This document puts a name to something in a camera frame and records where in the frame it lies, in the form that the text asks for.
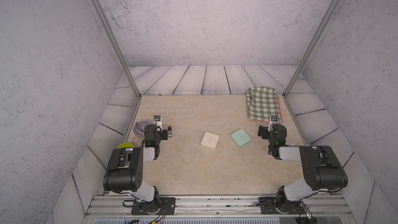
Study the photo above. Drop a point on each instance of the purple bowl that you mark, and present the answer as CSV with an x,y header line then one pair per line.
x,y
139,127

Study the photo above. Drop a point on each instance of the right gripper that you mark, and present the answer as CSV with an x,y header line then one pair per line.
x,y
265,130

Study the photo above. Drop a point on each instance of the right aluminium frame post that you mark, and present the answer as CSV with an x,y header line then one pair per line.
x,y
329,13

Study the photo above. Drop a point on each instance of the left aluminium frame post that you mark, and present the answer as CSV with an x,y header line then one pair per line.
x,y
113,42

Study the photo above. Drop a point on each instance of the front aluminium rail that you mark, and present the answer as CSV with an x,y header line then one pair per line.
x,y
322,205

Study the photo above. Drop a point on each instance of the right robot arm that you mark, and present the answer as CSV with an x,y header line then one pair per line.
x,y
322,171

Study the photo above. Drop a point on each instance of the cream jewelry box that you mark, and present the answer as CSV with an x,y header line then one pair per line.
x,y
210,140

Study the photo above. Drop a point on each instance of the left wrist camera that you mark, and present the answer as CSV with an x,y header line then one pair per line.
x,y
157,120

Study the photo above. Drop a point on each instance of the aluminium frame post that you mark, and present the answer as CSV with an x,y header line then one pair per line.
x,y
113,42
329,13

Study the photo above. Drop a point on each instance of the mint green jewelry box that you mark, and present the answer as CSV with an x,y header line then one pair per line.
x,y
240,138

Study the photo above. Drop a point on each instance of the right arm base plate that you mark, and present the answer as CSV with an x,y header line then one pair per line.
x,y
272,205

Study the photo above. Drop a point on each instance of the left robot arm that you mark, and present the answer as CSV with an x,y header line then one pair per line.
x,y
124,173

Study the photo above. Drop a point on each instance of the lime green bowl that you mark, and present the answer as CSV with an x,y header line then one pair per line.
x,y
126,145

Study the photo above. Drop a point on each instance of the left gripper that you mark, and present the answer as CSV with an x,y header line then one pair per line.
x,y
165,136

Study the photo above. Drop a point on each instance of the green checkered cloth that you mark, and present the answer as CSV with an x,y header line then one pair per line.
x,y
260,91

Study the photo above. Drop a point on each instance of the pink board under cloth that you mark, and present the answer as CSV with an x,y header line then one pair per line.
x,y
261,108

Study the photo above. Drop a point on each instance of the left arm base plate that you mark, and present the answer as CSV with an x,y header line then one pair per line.
x,y
159,206

